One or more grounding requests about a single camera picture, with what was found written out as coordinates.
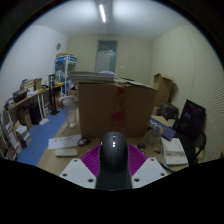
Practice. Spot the blue white display cabinet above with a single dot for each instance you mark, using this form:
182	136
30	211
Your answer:
65	70

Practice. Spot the black office chair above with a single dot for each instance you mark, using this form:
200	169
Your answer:
191	123

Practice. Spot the cardboard boxes on desk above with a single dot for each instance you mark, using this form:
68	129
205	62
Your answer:
31	84

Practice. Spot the black computer mouse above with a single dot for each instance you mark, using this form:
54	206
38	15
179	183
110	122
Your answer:
114	156

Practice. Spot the black computer tower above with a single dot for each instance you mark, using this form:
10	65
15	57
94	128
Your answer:
35	114

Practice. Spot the white book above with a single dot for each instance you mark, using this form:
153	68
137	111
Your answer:
174	151

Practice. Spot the tall open cardboard box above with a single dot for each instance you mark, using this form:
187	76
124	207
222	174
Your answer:
163	90

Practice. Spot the black bag on desk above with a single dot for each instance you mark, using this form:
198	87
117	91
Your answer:
19	95

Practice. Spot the dark bag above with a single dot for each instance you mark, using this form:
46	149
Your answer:
167	111

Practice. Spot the brown cardboard box under desk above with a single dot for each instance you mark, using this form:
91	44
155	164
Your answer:
24	117

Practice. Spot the small glass jar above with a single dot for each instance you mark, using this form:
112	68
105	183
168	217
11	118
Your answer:
153	137

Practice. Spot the grey door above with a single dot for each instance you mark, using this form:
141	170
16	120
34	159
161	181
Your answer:
106	58

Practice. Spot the shelf unit with books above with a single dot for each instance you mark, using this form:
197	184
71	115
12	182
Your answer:
7	138

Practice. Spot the white side desk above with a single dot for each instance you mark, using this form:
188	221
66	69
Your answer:
25	99

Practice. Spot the ceiling tube light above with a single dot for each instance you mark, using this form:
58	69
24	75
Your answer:
102	13

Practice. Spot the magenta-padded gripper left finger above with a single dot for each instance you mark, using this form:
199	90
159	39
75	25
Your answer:
77	173

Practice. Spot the flat blue box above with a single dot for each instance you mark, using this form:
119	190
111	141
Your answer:
163	128

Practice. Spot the large brown cardboard box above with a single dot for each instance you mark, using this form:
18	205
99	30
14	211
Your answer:
100	110

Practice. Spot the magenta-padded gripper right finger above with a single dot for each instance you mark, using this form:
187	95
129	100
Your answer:
149	171

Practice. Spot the small dark round object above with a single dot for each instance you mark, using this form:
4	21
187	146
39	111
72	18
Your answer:
83	141

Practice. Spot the white paper sheet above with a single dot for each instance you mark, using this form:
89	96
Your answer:
63	141

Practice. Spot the round wall fixture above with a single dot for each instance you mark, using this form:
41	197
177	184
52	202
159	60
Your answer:
58	46

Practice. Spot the black floor stand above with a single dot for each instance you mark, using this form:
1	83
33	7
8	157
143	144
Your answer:
52	95

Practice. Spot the black pen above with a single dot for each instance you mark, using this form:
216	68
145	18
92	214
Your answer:
165	166

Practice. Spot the clear plastic jar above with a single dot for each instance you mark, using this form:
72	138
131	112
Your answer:
70	113

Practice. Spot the stack of books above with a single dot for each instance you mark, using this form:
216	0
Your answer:
23	135

